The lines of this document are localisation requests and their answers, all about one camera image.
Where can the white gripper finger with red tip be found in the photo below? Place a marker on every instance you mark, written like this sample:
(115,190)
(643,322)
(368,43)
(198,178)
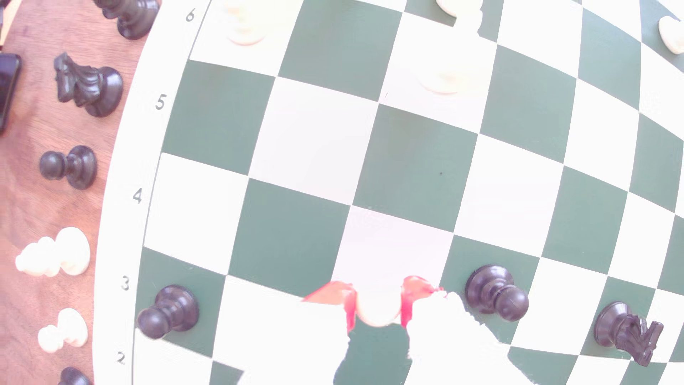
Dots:
(449,347)
(310,342)

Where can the white pawn chess piece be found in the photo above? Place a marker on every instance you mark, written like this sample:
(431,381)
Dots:
(72,326)
(378,311)
(457,6)
(246,32)

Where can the black pawn chess piece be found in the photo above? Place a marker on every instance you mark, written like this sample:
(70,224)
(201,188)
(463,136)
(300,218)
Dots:
(176,307)
(489,288)
(80,167)

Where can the black knight chess piece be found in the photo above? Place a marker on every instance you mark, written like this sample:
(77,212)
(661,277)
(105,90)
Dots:
(99,91)
(614,323)

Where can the green and white chess mat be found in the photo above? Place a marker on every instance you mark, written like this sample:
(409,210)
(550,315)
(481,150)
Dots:
(417,166)

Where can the large black chess piece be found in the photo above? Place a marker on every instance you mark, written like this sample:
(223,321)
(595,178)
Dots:
(73,377)

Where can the white bishop chess piece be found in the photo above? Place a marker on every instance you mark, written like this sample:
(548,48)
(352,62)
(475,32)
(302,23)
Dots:
(72,251)
(672,35)

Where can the black rectangular device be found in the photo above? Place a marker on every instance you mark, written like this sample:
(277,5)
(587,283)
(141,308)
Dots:
(8,85)

